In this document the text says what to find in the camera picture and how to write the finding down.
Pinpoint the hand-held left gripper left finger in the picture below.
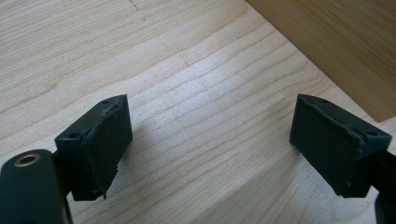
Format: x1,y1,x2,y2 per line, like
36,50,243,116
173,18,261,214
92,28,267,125
54,93,134,202

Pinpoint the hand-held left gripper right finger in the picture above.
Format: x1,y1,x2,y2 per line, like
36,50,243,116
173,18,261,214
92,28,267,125
289,92,393,199

